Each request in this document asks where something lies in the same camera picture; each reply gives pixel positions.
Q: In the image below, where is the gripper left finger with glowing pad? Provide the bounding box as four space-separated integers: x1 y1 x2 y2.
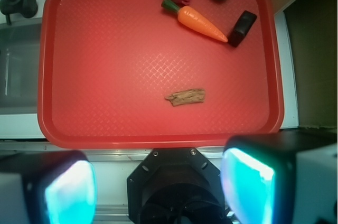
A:
1 151 97 223

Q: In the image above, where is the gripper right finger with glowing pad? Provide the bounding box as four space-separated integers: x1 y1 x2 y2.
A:
221 130 337 223

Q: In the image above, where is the black box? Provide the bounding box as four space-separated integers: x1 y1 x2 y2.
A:
228 11 257 48

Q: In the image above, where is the brown wood piece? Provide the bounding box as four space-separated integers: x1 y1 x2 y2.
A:
164 88 205 107

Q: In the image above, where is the red plastic tray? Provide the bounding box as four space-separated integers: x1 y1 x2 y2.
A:
37 0 284 149

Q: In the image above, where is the grey sink basin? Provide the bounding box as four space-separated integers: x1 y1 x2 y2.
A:
1 23 41 115

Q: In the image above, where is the grey faucet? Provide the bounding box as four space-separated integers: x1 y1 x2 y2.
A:
1 0 38 25

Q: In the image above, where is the orange toy carrot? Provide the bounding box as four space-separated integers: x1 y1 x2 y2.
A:
161 0 228 43

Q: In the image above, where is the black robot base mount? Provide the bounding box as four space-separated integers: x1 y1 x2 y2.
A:
126 148 231 223

